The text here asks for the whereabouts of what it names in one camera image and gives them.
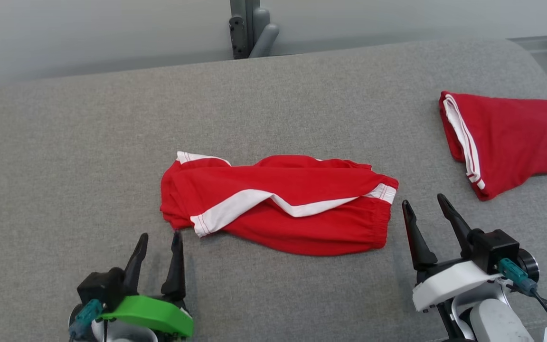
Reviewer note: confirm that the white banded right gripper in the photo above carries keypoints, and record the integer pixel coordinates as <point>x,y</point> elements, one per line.
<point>449,282</point>

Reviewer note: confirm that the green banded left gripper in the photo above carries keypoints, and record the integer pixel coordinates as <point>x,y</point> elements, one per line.
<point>155,313</point>

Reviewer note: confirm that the red white jersey shirt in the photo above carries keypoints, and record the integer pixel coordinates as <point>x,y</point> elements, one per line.
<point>515,137</point>

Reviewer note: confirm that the red shorts with white stripe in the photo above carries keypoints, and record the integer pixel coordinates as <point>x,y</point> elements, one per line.
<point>292,223</point>

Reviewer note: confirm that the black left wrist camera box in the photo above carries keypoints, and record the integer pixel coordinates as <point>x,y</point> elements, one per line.
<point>100,287</point>

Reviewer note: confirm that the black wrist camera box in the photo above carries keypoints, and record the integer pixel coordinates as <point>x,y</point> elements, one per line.
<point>496,247</point>
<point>100,287</point>

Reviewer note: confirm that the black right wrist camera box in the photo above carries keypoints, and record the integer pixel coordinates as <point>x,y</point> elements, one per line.
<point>496,247</point>

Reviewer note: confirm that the grey metal post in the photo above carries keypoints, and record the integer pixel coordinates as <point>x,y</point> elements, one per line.
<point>245,7</point>

